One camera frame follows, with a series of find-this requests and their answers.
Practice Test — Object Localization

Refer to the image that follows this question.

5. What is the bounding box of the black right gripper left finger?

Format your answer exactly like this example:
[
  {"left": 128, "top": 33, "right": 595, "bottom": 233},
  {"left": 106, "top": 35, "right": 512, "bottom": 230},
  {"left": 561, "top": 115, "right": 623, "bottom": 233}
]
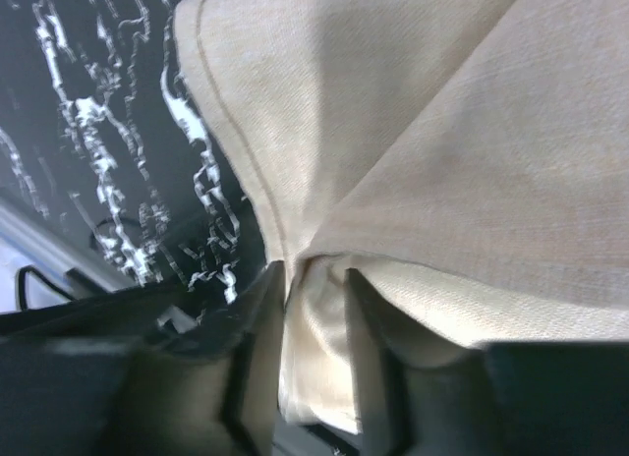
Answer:
[{"left": 117, "top": 261, "right": 286, "bottom": 455}]

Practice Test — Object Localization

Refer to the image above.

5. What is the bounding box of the aluminium front frame rail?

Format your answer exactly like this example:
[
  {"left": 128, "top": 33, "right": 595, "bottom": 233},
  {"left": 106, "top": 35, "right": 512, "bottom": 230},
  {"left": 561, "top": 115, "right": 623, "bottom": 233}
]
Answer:
[{"left": 1, "top": 189, "right": 134, "bottom": 298}]

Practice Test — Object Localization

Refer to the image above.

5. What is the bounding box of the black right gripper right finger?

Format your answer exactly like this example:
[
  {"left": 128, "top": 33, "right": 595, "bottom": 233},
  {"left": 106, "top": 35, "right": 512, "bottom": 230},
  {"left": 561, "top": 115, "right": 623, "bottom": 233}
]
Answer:
[{"left": 346, "top": 269, "right": 486, "bottom": 455}]

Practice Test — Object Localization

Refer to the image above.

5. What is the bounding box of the beige cloth napkin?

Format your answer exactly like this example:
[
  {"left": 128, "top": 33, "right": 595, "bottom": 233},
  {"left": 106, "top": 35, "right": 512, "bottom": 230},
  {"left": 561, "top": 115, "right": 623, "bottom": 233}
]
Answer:
[{"left": 174, "top": 0, "right": 628, "bottom": 432}]

